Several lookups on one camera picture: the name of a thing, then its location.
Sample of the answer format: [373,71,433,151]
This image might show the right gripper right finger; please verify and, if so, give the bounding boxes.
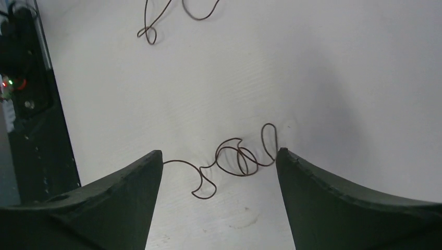
[276,148,441,249]

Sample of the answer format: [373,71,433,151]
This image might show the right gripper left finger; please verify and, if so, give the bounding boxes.
[1,150,163,249]

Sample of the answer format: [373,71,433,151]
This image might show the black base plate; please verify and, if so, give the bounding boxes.
[1,1,81,206]

